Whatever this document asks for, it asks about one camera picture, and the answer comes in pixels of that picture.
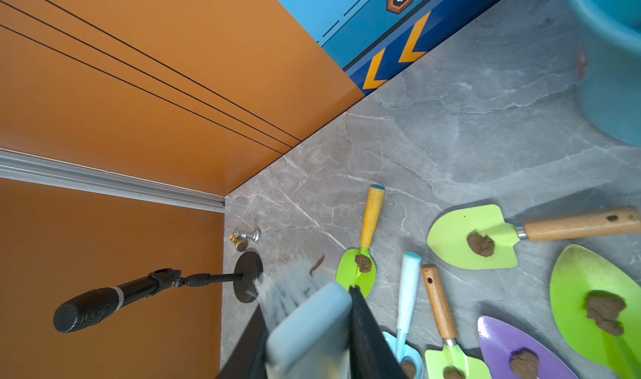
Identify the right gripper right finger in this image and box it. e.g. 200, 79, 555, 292
348, 287, 407, 379

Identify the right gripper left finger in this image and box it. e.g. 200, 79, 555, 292
216, 307, 268, 379

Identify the scrub brush blue white handle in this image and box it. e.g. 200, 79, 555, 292
255, 258, 352, 378

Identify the green pointed shovel wooden handle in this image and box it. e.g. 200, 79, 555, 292
421, 264, 492, 378

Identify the light green trowel wooden handle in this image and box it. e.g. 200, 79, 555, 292
427, 204, 640, 270

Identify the light blue scoop trowel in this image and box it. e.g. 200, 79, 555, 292
382, 252, 424, 378

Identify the turquoise plastic bucket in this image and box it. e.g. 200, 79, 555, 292
568, 0, 640, 147

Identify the brass chess pawn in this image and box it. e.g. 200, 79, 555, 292
230, 233, 249, 253

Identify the silver chess pawn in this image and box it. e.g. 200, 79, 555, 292
233, 229, 262, 242

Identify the black microphone on stand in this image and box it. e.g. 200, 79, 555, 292
53, 251, 263, 334

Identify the purple trowel pink handle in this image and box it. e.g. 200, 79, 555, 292
477, 316, 579, 379

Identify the green leaf trowel yellow handle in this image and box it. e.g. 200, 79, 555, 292
550, 245, 640, 378

